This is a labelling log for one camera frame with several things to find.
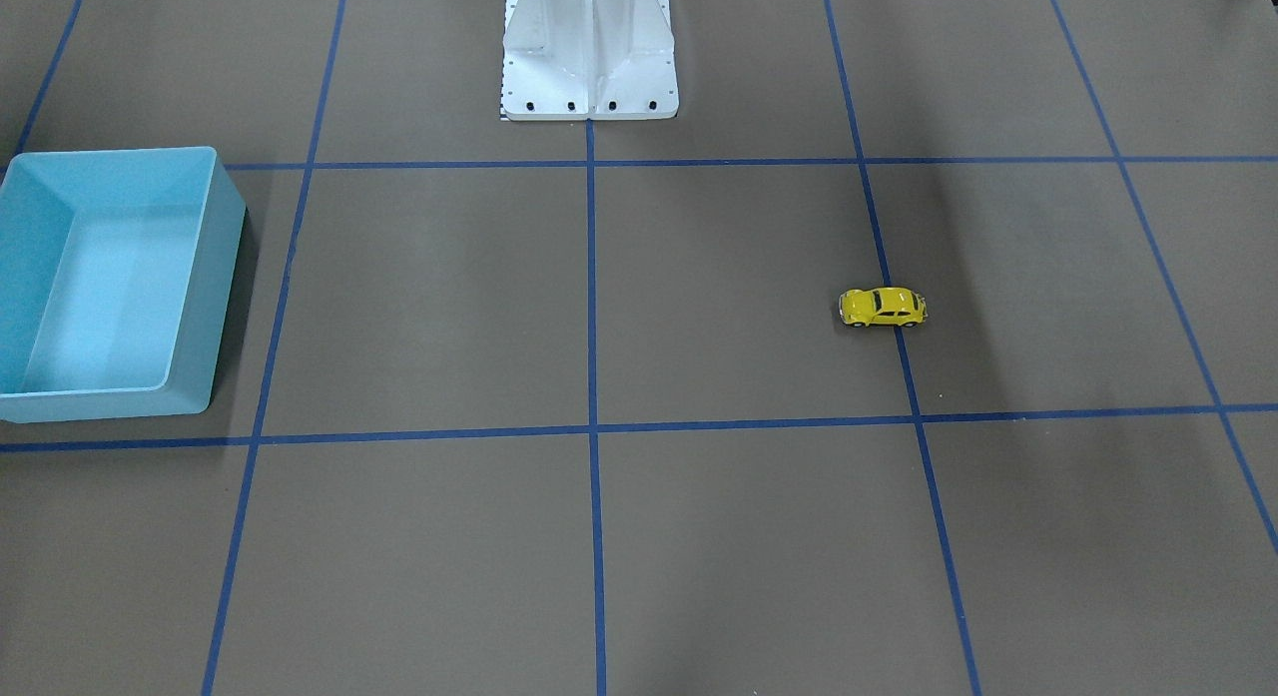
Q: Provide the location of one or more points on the yellow beetle toy car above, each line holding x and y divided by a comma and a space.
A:
882, 307

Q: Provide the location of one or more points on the light blue plastic bin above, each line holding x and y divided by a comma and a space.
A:
116, 269

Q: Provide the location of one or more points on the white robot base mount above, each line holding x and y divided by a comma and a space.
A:
588, 60

